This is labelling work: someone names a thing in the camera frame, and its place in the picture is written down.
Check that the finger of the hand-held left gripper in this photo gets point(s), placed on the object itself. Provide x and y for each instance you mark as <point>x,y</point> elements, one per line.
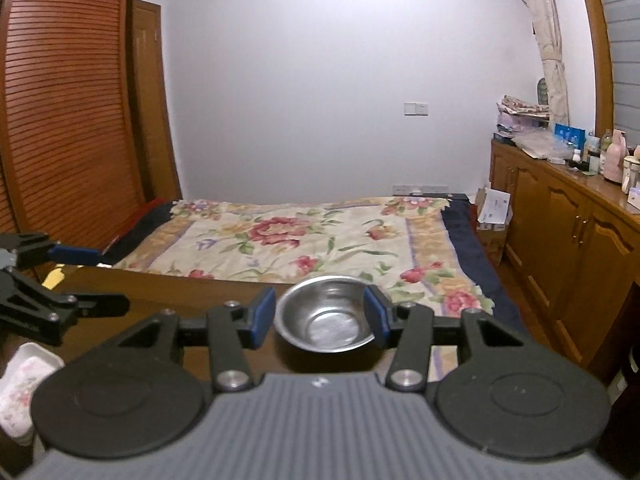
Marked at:
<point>100,305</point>
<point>75,255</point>

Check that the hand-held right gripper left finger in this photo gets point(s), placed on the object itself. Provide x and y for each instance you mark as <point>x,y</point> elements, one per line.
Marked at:
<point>263,317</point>

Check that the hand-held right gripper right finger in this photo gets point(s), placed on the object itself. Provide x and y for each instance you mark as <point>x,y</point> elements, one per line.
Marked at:
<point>376,320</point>

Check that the stainless steel bowl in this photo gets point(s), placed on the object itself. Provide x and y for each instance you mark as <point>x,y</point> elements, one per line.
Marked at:
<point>320,320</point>

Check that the large white floral plate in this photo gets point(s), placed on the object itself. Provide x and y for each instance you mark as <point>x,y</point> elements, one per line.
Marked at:
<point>22,390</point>

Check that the red and dark bedding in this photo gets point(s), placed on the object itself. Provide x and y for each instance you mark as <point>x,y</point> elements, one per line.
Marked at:
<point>142,225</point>

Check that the floral blanket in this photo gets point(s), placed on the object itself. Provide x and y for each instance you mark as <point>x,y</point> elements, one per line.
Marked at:
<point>300,240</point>

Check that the dark blue sheet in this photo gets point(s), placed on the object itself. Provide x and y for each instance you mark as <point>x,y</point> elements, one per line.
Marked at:
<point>467,250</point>

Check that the brown cardboard box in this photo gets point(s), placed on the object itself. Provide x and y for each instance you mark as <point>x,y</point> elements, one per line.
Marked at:
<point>492,247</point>

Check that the wooden louvered wardrobe door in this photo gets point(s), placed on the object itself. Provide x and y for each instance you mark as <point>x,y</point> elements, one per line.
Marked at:
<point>65,110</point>

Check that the white cardboard box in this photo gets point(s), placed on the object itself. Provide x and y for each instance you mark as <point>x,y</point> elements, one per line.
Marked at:
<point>492,210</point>

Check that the wooden cabinet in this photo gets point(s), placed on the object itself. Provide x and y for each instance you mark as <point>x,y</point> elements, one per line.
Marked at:
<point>560,235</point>

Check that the clear plastic bag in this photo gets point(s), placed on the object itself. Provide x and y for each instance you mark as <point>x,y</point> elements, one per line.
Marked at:
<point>542,145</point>

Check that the stack of floral fabric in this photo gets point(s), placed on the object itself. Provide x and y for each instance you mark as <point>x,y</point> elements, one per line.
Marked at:
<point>522,110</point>

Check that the blue box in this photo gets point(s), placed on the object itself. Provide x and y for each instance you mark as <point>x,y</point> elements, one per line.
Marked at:
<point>569,134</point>

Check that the pink bottle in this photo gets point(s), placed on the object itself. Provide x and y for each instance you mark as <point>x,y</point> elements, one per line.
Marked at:
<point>615,157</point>

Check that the white jar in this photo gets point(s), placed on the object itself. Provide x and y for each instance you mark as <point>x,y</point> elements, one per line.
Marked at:
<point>631,175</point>

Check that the cream curtain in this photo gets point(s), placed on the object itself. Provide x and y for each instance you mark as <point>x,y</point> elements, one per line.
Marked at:
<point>547,35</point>

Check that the wall socket strip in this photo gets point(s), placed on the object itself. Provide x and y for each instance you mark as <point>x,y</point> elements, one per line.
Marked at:
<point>420,189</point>

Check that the white wall switch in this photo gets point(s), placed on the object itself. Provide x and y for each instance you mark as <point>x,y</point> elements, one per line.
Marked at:
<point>416,108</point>

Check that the wooden window frame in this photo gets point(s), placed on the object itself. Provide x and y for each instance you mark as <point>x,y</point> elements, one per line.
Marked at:
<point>597,35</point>

